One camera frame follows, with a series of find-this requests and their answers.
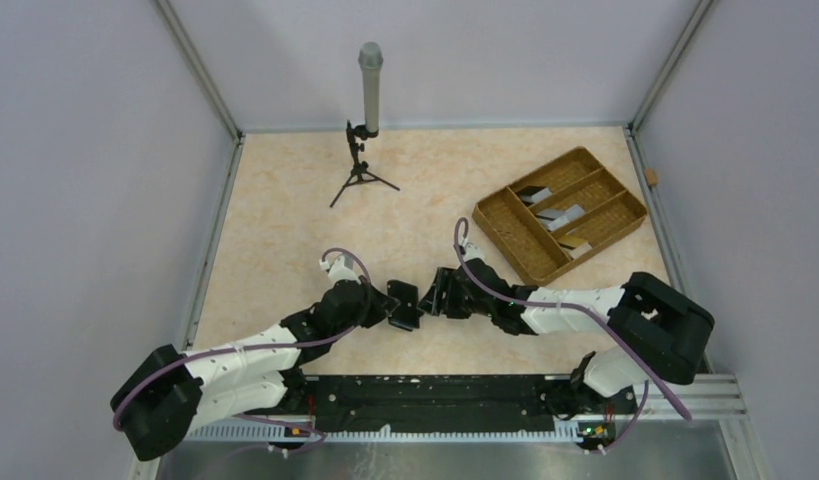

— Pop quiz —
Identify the black mini tripod stand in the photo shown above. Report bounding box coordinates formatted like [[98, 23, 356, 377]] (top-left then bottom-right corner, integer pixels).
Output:
[[329, 120, 400, 208]]

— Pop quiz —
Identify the woven wicker divided tray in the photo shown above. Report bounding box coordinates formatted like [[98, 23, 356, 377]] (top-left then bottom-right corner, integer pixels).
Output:
[[472, 146, 648, 286]]

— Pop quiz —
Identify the grey microphone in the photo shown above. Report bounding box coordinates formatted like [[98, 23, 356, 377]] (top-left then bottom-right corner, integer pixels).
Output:
[[358, 41, 384, 138]]

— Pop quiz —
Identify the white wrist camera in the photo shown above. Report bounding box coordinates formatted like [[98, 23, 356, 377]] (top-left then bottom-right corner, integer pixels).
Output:
[[459, 242, 485, 262], [319, 254, 359, 284]]

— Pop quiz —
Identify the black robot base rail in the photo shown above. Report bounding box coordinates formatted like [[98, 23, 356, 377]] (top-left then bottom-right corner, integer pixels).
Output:
[[284, 375, 604, 434]]

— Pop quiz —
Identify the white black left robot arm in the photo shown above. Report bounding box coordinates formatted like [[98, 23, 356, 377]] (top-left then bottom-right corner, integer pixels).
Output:
[[110, 280, 400, 461]]

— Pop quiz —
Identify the small wooden wall block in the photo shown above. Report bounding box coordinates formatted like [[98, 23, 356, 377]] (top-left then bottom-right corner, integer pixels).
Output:
[[643, 168, 658, 188]]

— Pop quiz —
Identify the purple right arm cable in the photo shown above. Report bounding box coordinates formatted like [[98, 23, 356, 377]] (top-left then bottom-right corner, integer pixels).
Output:
[[453, 217, 694, 455]]

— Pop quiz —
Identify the black leather card holder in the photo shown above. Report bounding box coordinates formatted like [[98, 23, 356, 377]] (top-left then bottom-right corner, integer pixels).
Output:
[[386, 279, 422, 332]]

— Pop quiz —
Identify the black card stack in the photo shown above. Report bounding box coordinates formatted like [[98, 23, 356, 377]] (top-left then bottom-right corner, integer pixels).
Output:
[[516, 185, 552, 206]]

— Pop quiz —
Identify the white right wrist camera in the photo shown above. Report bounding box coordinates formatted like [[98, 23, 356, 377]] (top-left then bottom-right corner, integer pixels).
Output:
[[459, 242, 485, 262]]

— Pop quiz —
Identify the silver card stack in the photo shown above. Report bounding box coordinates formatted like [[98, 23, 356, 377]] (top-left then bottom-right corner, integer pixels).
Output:
[[536, 204, 586, 232]]

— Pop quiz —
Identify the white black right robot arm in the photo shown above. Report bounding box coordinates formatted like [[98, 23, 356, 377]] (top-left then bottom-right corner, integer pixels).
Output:
[[419, 259, 715, 420]]

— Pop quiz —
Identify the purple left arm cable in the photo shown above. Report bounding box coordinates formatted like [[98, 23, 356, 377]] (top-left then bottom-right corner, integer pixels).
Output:
[[112, 246, 374, 455]]

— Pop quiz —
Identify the gold card stack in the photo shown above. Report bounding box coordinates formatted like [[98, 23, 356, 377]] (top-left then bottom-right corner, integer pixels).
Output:
[[557, 235, 592, 259]]

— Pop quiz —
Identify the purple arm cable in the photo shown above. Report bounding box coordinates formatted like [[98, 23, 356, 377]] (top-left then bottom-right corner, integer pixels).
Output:
[[112, 246, 374, 455], [453, 217, 694, 455]]

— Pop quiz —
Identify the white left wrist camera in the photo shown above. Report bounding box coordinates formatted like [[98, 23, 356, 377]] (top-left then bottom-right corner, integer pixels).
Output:
[[319, 254, 359, 284]]

